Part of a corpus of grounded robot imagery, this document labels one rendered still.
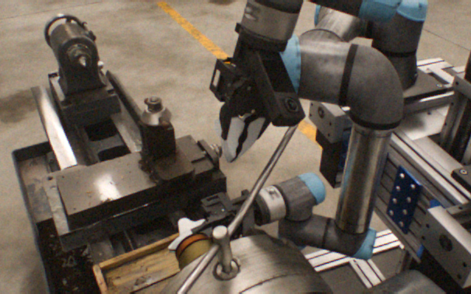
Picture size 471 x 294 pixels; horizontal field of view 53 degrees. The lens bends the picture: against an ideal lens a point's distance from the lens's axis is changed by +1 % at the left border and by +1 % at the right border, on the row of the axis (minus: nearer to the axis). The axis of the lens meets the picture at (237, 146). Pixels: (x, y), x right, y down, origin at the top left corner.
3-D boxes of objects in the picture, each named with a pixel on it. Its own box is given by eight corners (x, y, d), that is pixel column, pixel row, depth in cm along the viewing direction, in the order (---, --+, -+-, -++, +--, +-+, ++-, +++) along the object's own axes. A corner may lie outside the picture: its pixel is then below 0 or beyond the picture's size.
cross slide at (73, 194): (224, 174, 133) (223, 162, 130) (71, 228, 117) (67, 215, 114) (199, 143, 145) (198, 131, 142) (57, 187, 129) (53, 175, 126)
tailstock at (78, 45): (123, 113, 169) (110, 38, 151) (68, 128, 162) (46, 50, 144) (100, 77, 190) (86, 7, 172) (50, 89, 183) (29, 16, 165)
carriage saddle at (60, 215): (229, 193, 136) (228, 177, 132) (64, 254, 118) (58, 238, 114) (188, 138, 156) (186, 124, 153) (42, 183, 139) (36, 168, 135)
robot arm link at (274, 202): (284, 225, 102) (286, 197, 97) (266, 232, 100) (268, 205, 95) (266, 204, 107) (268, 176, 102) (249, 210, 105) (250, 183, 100)
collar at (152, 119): (177, 121, 120) (175, 111, 118) (147, 130, 117) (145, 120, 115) (165, 106, 125) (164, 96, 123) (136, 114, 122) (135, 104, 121)
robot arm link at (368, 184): (423, 43, 86) (373, 241, 112) (362, 36, 89) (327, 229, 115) (422, 67, 77) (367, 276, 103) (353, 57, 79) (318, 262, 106)
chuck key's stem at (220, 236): (231, 288, 70) (222, 239, 62) (219, 282, 71) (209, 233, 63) (239, 278, 71) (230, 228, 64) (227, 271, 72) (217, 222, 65)
